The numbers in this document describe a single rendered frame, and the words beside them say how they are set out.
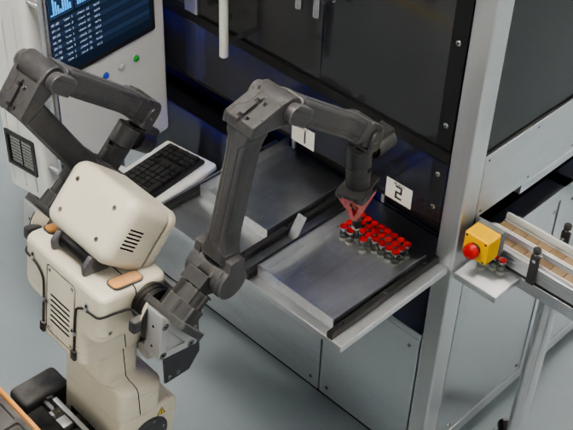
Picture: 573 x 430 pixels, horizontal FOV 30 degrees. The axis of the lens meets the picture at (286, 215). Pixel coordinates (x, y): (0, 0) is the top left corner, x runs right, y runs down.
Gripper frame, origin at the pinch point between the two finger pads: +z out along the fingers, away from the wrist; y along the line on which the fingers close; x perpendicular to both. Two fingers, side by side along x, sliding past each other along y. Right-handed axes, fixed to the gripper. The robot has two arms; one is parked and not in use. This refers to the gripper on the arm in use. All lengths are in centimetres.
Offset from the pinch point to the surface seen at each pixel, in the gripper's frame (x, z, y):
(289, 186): 34, 24, 28
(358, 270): 2.3, 24.8, 7.9
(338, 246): 10.8, 24.7, 12.9
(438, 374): -18, 66, 21
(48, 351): 114, 110, 3
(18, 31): 92, -24, -4
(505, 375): -27, 99, 60
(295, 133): 36, 11, 35
